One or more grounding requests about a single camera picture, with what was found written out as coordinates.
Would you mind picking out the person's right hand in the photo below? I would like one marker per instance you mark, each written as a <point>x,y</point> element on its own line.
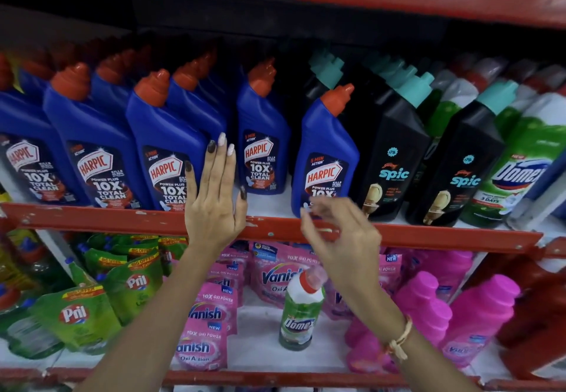
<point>349,254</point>

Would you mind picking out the small green red-capped cleaner bottle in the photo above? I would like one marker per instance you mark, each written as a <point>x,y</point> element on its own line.
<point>300,316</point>

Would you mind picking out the person's left little finger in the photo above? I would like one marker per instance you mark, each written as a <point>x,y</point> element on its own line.
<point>190,188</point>

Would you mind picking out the person's left hand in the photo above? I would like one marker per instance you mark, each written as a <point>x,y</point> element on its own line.
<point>212,219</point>

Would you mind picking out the person's right forearm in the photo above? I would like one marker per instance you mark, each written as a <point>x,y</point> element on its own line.
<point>420,360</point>

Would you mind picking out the red plastic bottle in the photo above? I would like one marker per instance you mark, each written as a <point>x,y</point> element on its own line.
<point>539,356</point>
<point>535,307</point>

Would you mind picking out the row of black teal-capped bottles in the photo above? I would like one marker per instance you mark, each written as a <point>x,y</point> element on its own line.
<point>393,148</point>

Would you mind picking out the pink plastic bottle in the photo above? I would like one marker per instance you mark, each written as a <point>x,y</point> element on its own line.
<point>367,352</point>
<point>480,316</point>
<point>446,268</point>
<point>424,307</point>

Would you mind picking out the row of green white bottles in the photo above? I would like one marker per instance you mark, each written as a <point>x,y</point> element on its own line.
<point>526,153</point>

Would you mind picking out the person's right fingers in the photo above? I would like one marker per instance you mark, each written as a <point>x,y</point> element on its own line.
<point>323,223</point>

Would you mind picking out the stack of pink pouches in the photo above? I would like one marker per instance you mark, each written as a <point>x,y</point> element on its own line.
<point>208,316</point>

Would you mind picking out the person's left middle finger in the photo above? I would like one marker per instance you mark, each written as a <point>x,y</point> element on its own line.
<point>219,166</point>

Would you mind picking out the person's left thumb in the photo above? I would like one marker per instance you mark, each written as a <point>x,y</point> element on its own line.
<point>242,208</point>

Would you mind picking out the pile of green pouches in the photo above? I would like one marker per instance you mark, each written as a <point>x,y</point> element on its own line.
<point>79,316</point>

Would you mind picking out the white blue bottle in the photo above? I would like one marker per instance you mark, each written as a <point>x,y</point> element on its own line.
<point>544,201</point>

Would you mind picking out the row of blue cleaner bottles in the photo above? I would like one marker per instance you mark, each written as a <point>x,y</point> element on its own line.
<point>97,139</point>

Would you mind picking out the yellow dishwash bottle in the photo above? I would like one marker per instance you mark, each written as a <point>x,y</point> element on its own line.
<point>13,268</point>

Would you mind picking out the person's left forearm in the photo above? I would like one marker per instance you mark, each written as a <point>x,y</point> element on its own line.
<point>154,330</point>

